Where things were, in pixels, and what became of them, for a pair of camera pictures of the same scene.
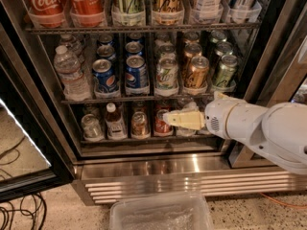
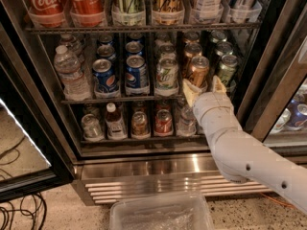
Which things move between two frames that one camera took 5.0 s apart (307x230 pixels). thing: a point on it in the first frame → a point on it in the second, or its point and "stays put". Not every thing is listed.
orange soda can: [199, 71] stays put
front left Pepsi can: [105, 78] stays put
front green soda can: [225, 73] stays put
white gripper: [217, 116] → [211, 104]
